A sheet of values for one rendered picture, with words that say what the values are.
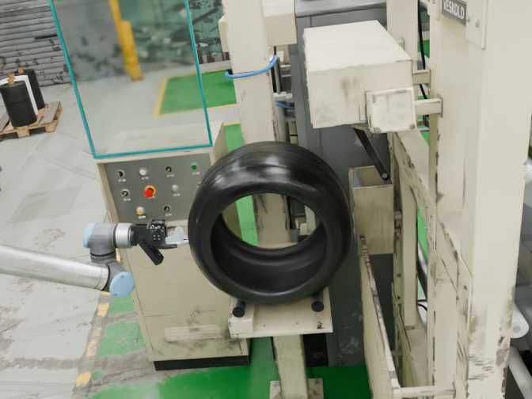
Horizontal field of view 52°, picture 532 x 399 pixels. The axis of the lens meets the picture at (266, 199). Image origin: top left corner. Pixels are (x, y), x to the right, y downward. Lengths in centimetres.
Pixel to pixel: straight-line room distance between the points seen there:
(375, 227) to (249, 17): 90
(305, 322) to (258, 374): 104
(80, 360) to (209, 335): 87
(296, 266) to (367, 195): 38
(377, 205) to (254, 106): 59
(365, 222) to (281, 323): 49
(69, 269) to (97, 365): 161
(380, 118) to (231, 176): 62
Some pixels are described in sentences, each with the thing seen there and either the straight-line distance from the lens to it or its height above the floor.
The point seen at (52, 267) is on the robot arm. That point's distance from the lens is 182.
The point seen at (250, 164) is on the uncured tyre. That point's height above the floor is 144.
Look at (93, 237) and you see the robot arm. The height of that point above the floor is 122.
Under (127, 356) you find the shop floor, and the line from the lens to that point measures 337.
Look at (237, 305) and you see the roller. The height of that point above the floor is 92.
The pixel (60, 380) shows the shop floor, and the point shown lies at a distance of 340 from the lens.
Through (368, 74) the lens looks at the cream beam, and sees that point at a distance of 133.
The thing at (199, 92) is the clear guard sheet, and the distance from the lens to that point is 236.
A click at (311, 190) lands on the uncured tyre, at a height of 135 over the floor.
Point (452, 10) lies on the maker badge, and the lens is 126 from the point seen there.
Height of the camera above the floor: 209
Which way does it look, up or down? 26 degrees down
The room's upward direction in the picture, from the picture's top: 8 degrees counter-clockwise
